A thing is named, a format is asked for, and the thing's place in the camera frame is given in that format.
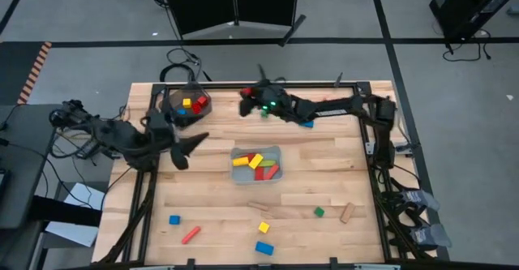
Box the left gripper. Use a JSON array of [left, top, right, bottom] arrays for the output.
[[146, 110, 210, 171]]

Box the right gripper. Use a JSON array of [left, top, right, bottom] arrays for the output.
[[238, 84, 277, 118]]

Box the orange-red long block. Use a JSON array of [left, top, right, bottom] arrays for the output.
[[181, 225, 202, 246]]

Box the plain wooden block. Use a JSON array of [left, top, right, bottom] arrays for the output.
[[339, 202, 357, 225], [247, 200, 271, 213]]

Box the dark grey translucent bin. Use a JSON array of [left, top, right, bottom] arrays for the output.
[[159, 84, 213, 132]]

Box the white rectangular plastic bin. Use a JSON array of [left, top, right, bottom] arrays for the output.
[[229, 145, 284, 186]]

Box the black partition foot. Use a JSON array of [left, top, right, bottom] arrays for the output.
[[277, 13, 308, 48]]

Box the black power adapter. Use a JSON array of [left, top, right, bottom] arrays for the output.
[[75, 142, 101, 161]]

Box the black partition panel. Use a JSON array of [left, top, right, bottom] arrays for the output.
[[160, 0, 237, 36], [234, 0, 302, 28]]

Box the white board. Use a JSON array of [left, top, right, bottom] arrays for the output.
[[43, 182, 107, 248]]

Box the black desk leg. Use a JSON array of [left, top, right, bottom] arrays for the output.
[[30, 195, 102, 227]]

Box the dark grey desk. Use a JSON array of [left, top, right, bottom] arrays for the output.
[[0, 103, 65, 230]]

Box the striped hazard tape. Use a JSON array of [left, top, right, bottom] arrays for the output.
[[16, 41, 53, 105]]

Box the black equipment cart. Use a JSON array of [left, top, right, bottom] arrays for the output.
[[421, 0, 519, 44]]

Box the black aluminium frame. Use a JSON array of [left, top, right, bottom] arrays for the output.
[[92, 81, 441, 270]]

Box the black coiled cable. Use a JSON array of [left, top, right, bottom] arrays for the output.
[[159, 46, 204, 85]]

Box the black power cable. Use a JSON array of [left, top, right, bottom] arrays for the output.
[[441, 28, 492, 63]]

